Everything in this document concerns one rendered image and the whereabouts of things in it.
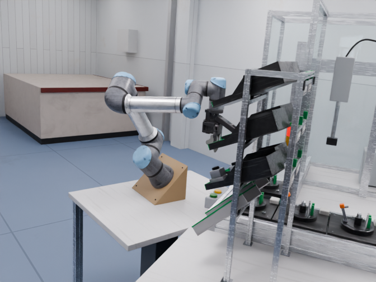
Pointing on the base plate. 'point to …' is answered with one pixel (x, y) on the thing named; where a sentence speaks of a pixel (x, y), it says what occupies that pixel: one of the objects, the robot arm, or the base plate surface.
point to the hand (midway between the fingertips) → (216, 150)
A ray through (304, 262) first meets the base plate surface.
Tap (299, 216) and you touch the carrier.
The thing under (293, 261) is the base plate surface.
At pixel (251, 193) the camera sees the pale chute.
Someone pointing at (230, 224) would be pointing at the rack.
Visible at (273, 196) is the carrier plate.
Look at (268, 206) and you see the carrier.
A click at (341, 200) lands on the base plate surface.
